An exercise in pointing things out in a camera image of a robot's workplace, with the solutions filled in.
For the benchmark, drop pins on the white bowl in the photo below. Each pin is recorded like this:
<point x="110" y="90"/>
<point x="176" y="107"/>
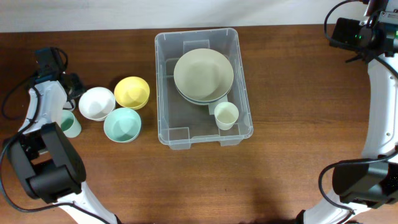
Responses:
<point x="97" y="103"/>

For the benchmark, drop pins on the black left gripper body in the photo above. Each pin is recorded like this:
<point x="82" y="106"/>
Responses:
<point x="80" y="88"/>

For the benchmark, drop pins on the mint green cup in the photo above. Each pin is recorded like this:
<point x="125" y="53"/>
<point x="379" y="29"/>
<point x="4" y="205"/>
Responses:
<point x="70" y="125"/>

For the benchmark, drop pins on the grey cup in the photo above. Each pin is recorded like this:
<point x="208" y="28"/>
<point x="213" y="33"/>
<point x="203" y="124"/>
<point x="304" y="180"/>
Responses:
<point x="70" y="105"/>

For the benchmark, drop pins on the smaller beige plate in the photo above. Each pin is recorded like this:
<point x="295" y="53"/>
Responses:
<point x="203" y="74"/>

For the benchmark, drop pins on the cream cup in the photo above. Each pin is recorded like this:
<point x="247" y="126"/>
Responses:
<point x="226" y="114"/>

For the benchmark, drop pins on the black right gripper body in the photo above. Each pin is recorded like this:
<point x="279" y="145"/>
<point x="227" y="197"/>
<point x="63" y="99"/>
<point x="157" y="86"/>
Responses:
<point x="349" y="32"/>

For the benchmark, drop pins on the clear plastic storage container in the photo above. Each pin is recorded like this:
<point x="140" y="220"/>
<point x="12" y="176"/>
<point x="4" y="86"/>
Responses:
<point x="182" y="123"/>

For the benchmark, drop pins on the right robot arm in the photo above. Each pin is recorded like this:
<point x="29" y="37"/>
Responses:
<point x="351" y="187"/>

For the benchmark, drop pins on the yellow bowl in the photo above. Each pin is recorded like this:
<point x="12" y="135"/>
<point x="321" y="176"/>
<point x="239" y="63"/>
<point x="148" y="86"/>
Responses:
<point x="132" y="92"/>

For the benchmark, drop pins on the mint green bowl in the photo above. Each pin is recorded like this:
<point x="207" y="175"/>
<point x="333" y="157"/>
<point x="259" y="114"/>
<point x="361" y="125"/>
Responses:
<point x="122" y="125"/>

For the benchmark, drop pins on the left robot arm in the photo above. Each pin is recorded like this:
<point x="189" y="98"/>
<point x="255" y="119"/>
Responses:
<point x="43" y="158"/>

